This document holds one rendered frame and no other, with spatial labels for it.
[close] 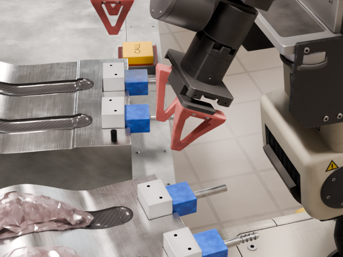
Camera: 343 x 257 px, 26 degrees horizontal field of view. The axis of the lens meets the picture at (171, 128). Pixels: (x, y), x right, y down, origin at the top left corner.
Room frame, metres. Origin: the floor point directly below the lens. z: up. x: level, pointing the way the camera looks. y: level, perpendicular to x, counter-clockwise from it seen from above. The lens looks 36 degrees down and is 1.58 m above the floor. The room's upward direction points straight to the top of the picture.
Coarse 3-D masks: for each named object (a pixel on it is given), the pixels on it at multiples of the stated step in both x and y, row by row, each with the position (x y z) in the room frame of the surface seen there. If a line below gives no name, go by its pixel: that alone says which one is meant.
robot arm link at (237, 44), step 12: (216, 0) 0.80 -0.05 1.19; (228, 0) 0.80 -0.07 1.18; (216, 12) 0.81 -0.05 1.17; (228, 12) 0.80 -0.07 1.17; (240, 12) 0.80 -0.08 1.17; (252, 12) 0.81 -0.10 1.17; (216, 24) 0.80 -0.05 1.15; (228, 24) 0.79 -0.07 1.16; (240, 24) 0.80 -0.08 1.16; (252, 24) 0.81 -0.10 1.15; (216, 36) 0.79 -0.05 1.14; (228, 36) 0.79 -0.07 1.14; (240, 36) 0.80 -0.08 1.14
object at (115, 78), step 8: (104, 64) 1.10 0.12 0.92; (112, 64) 1.10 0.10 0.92; (120, 64) 1.10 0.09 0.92; (104, 72) 1.07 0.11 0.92; (112, 72) 1.07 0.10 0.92; (120, 72) 1.07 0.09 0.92; (128, 72) 1.09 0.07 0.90; (136, 72) 1.09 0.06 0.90; (144, 72) 1.09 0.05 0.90; (104, 80) 1.06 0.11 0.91; (112, 80) 1.06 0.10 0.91; (120, 80) 1.06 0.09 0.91; (128, 80) 1.07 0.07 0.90; (136, 80) 1.07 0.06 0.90; (144, 80) 1.07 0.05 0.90; (152, 80) 1.08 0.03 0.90; (104, 88) 1.06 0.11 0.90; (112, 88) 1.06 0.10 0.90; (120, 88) 1.06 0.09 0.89; (128, 88) 1.06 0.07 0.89; (136, 88) 1.06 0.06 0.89; (144, 88) 1.06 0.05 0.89
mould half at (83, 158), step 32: (0, 64) 1.14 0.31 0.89; (64, 64) 1.15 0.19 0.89; (96, 64) 1.14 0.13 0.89; (0, 96) 1.04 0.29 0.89; (32, 96) 1.05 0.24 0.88; (64, 96) 1.05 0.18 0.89; (96, 96) 1.04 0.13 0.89; (128, 96) 1.04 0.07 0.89; (96, 128) 0.95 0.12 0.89; (128, 128) 0.95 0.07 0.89; (0, 160) 0.89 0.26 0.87; (32, 160) 0.90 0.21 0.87; (64, 160) 0.90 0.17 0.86; (96, 160) 0.90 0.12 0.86; (128, 160) 0.91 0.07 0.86
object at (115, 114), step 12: (108, 108) 0.97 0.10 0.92; (120, 108) 0.97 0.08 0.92; (132, 108) 0.99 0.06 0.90; (144, 108) 0.99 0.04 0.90; (108, 120) 0.95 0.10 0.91; (120, 120) 0.95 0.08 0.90; (132, 120) 0.95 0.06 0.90; (144, 120) 0.96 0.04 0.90; (156, 120) 0.97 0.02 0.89; (132, 132) 0.95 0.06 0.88; (144, 132) 0.96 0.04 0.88
